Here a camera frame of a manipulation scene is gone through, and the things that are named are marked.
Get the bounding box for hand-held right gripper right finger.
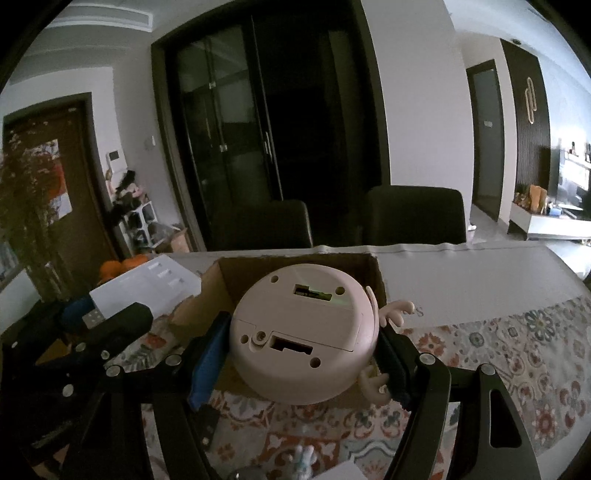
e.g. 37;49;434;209
376;329;542;480

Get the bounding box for floral patterned tablecloth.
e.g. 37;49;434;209
111;295;591;480

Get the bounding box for open cardboard box on floor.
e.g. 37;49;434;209
154;226;191;254

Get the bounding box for dark glass sliding doors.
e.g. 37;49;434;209
151;0;393;252

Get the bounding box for dark frosted glass door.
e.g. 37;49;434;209
466;60;504;222

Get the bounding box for white shoe rack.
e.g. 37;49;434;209
117;198;160;254

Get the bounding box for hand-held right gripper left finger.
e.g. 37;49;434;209
60;311;232;480

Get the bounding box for brown wooden door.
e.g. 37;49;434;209
2;92;121;296

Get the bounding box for small white figurine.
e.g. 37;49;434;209
284;444;319;480

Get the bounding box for white television cabinet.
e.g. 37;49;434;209
508;200;591;241

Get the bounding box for white flat box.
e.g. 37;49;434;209
89;256;202;322

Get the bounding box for pink round toy with antlers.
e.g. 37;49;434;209
229;264;417;408

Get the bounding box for white paper table cover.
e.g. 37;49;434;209
159;242;588;329

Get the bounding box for dried branch plant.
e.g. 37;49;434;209
0;115;70;301

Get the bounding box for television screen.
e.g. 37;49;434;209
549;148;591;208

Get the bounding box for red and white door poster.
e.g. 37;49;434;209
28;138;75;217

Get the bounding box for dark dining chair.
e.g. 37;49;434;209
210;199;315;251
362;185;468;245

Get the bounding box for dark wall panel gold ornament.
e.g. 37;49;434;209
500;39;552;204

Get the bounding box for white printed paper sheet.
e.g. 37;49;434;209
337;462;386;480

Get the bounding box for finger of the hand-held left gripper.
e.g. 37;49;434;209
9;296;101;370
60;302;155;402

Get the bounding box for brown cardboard box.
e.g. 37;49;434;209
168;253;389;411

